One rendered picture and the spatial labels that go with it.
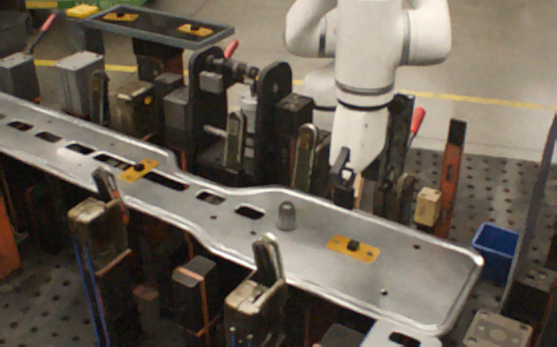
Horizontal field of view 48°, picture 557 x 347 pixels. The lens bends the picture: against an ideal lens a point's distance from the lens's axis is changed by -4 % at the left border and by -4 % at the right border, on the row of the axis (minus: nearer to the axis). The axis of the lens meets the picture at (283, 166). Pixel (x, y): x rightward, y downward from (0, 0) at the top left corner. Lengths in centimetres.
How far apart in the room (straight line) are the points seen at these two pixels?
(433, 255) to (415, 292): 10
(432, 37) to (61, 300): 99
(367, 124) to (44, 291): 89
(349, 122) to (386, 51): 11
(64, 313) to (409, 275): 76
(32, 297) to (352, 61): 94
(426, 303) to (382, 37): 40
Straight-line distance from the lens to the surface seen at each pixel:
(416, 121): 119
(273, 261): 92
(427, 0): 91
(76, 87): 154
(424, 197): 111
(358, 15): 85
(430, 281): 104
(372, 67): 87
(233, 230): 112
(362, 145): 92
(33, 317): 147
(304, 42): 148
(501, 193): 184
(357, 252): 107
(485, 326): 90
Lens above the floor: 167
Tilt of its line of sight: 32 degrees down
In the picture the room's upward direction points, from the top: straight up
